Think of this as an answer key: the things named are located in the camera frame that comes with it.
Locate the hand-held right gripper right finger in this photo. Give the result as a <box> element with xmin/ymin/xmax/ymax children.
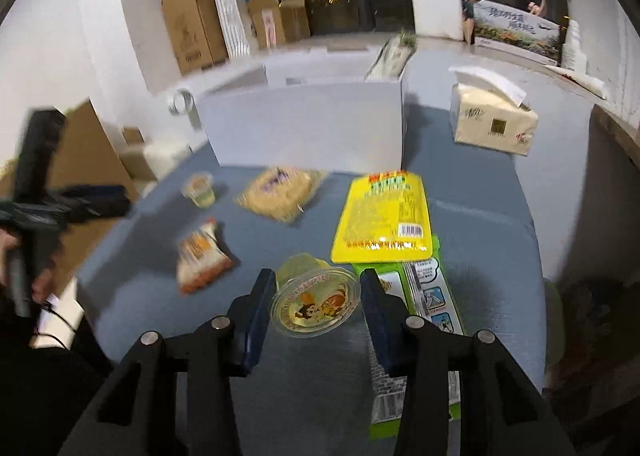
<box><xmin>360</xmin><ymin>268</ymin><xmax>578</xmax><ymax>456</ymax></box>

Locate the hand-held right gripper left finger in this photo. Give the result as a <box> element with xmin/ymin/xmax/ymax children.
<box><xmin>57</xmin><ymin>268</ymin><xmax>277</xmax><ymax>456</ymax></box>

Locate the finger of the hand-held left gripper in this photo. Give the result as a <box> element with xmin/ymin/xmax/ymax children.
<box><xmin>59</xmin><ymin>184</ymin><xmax>127</xmax><ymax>203</ymax></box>
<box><xmin>67</xmin><ymin>200</ymin><xmax>132</xmax><ymax>225</ymax></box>

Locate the large yellow-lid jelly cup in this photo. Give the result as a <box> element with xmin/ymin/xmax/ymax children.
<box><xmin>269</xmin><ymin>254</ymin><xmax>362</xmax><ymax>339</ymax></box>

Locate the green white snack packet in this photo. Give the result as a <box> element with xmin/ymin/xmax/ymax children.
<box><xmin>351</xmin><ymin>235</ymin><xmax>464</xmax><ymax>440</ymax></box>

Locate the white orange snack packet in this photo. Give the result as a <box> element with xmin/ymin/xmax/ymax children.
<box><xmin>176</xmin><ymin>217</ymin><xmax>239</xmax><ymax>295</ymax></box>

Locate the small jelly cup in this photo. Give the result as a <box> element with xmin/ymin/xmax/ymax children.
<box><xmin>181</xmin><ymin>172</ymin><xmax>219</xmax><ymax>209</ymax></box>

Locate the yellow snack packet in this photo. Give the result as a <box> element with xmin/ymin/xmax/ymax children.
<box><xmin>331</xmin><ymin>170</ymin><xmax>434</xmax><ymax>265</ymax></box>

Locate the clear yellow noodle packet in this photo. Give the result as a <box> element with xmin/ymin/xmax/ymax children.
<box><xmin>234</xmin><ymin>165</ymin><xmax>327</xmax><ymax>225</ymax></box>

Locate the person's left hand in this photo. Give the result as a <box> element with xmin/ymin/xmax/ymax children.
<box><xmin>0</xmin><ymin>230</ymin><xmax>58</xmax><ymax>305</ymax></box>

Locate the cream cushion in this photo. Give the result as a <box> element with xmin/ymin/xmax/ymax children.
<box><xmin>142</xmin><ymin>140</ymin><xmax>197</xmax><ymax>183</ymax></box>

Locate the pale green stool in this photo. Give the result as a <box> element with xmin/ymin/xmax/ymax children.
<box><xmin>542</xmin><ymin>278</ymin><xmax>567</xmax><ymax>368</ymax></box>

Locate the large brown cardboard box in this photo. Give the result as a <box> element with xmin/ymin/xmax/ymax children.
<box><xmin>161</xmin><ymin>0</ymin><xmax>229</xmax><ymax>76</ymax></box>

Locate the white dotted paper bag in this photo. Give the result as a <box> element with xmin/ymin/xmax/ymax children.
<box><xmin>209</xmin><ymin>0</ymin><xmax>251</xmax><ymax>60</ymax></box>

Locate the cream tissue pack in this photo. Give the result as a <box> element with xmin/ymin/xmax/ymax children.
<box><xmin>448</xmin><ymin>66</ymin><xmax>540</xmax><ymax>157</ymax></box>

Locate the small brown cardboard box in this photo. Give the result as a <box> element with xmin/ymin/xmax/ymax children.
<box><xmin>247</xmin><ymin>0</ymin><xmax>311</xmax><ymax>49</ymax></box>

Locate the wooden shelf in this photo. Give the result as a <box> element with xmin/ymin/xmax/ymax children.
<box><xmin>589</xmin><ymin>104</ymin><xmax>640</xmax><ymax>173</ymax></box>

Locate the rolled white paper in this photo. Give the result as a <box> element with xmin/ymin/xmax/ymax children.
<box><xmin>544</xmin><ymin>64</ymin><xmax>609</xmax><ymax>99</ymax></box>

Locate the white foam box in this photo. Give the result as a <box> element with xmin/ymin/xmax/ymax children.
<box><xmin>410</xmin><ymin>0</ymin><xmax>466</xmax><ymax>42</ymax></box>

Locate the long printed landscape carton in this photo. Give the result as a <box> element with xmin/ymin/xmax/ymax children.
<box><xmin>469</xmin><ymin>0</ymin><xmax>564</xmax><ymax>68</ymax></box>

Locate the white plastic bottle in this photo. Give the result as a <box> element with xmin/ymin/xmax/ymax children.
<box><xmin>559</xmin><ymin>18</ymin><xmax>586</xmax><ymax>69</ymax></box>

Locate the white round ring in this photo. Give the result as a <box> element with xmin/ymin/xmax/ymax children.
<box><xmin>168</xmin><ymin>88</ymin><xmax>194</xmax><ymax>117</ymax></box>

